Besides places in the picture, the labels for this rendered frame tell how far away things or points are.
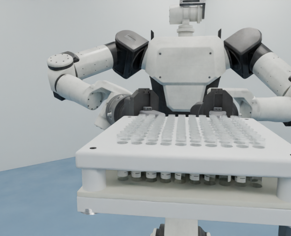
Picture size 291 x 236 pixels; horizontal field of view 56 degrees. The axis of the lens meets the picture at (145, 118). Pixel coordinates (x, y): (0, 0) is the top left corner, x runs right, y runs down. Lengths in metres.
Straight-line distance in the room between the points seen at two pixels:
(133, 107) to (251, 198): 0.30
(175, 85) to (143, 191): 0.67
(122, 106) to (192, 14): 0.51
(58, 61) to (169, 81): 0.36
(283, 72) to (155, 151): 0.69
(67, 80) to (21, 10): 2.79
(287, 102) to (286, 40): 3.65
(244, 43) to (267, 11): 3.66
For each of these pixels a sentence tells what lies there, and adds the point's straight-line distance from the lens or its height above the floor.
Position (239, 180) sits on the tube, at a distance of 0.34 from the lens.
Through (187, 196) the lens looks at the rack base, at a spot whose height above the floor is 1.00.
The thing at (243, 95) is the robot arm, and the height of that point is 1.07.
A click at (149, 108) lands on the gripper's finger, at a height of 1.06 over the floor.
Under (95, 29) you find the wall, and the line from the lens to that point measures 3.88.
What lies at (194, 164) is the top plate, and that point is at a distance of 0.29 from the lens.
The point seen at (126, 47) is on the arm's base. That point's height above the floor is 1.21.
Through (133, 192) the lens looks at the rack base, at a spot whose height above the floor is 1.00.
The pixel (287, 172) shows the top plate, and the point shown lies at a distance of 0.30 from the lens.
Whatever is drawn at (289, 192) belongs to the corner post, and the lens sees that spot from 0.32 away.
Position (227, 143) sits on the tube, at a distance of 0.32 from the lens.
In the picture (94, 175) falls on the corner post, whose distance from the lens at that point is 0.31.
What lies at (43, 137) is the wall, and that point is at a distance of 3.64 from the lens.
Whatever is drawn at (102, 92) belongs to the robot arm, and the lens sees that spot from 0.79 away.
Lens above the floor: 1.13
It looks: 9 degrees down
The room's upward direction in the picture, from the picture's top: straight up
